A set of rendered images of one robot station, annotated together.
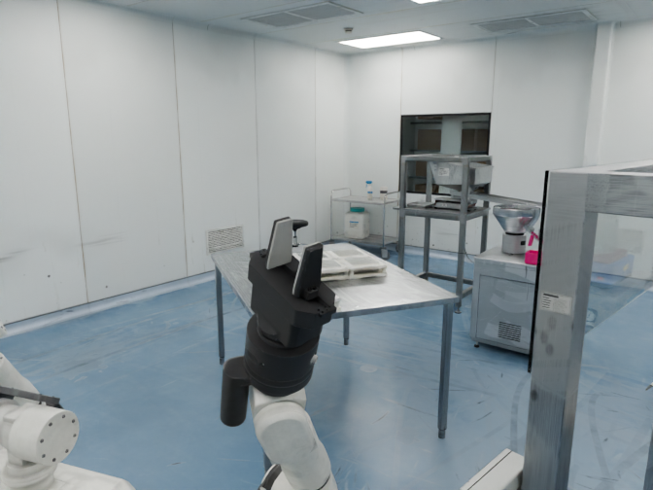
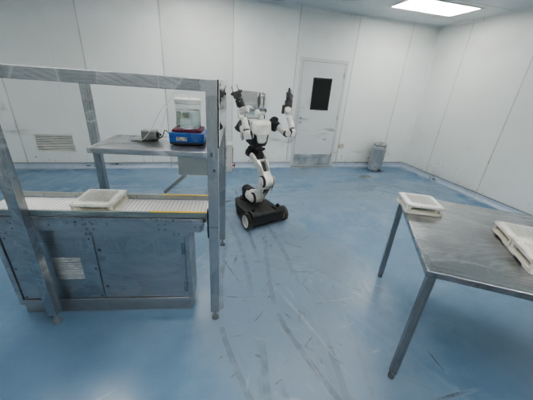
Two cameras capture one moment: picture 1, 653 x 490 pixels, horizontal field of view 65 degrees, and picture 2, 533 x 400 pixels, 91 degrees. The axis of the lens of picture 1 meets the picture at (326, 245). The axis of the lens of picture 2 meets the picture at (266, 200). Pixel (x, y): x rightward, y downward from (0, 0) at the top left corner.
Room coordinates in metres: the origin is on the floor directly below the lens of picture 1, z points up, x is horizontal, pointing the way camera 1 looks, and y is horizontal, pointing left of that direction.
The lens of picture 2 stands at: (2.61, -2.06, 1.64)
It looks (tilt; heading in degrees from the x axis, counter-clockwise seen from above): 24 degrees down; 127
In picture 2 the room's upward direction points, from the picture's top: 4 degrees clockwise
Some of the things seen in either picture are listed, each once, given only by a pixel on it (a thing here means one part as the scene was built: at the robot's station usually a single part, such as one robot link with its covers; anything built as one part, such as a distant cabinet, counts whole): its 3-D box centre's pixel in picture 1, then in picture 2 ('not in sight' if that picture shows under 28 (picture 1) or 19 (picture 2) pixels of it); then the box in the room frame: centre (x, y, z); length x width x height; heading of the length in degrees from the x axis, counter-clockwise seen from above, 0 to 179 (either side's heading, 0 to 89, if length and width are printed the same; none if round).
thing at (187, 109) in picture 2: not in sight; (188, 111); (1.23, -1.05, 1.45); 0.15 x 0.15 x 0.19
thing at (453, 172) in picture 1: (461, 235); not in sight; (4.83, -1.30, 0.75); 1.43 x 1.06 x 1.50; 52
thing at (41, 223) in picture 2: not in sight; (106, 214); (0.85, -1.46, 0.77); 1.30 x 0.29 x 0.10; 44
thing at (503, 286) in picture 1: (521, 301); not in sight; (3.95, -1.57, 0.38); 0.63 x 0.57 x 0.76; 52
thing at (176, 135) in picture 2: not in sight; (189, 135); (1.22, -1.05, 1.31); 0.21 x 0.20 x 0.09; 134
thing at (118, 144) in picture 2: not in sight; (158, 145); (1.13, -1.21, 1.25); 0.62 x 0.38 x 0.04; 44
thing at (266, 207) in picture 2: not in sight; (255, 202); (0.61, 0.38, 0.19); 0.64 x 0.52 x 0.33; 161
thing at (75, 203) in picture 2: not in sight; (100, 198); (0.83, -1.48, 0.89); 0.25 x 0.24 x 0.02; 134
